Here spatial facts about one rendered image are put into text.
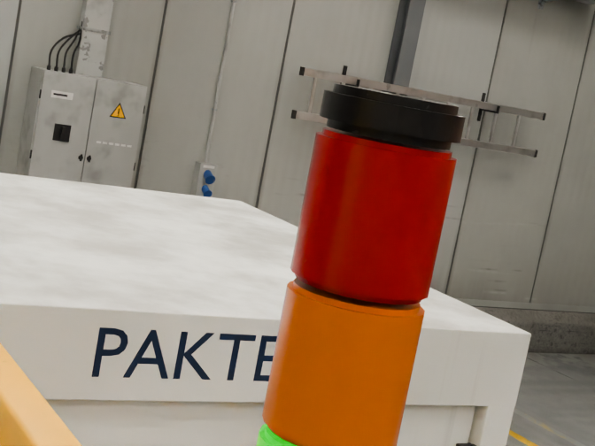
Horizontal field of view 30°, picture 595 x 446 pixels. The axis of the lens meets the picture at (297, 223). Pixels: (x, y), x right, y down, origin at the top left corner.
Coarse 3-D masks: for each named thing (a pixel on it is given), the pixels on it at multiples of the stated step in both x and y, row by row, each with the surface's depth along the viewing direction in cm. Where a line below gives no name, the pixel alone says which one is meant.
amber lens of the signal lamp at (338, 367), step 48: (288, 288) 39; (288, 336) 38; (336, 336) 37; (384, 336) 37; (288, 384) 38; (336, 384) 37; (384, 384) 38; (288, 432) 38; (336, 432) 38; (384, 432) 38
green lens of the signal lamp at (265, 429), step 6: (264, 426) 41; (264, 432) 40; (270, 432) 40; (258, 438) 40; (264, 438) 40; (270, 438) 39; (276, 438) 39; (258, 444) 40; (264, 444) 39; (270, 444) 39; (276, 444) 39; (282, 444) 39; (288, 444) 39; (294, 444) 39
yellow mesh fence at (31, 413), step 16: (0, 352) 81; (0, 368) 77; (16, 368) 78; (0, 384) 74; (16, 384) 75; (32, 384) 75; (0, 400) 72; (16, 400) 71; (32, 400) 72; (0, 416) 71; (16, 416) 69; (32, 416) 69; (48, 416) 70; (0, 432) 71; (16, 432) 68; (32, 432) 67; (48, 432) 67; (64, 432) 68
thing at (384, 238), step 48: (336, 144) 37; (384, 144) 36; (336, 192) 37; (384, 192) 36; (432, 192) 37; (336, 240) 37; (384, 240) 37; (432, 240) 38; (336, 288) 37; (384, 288) 37
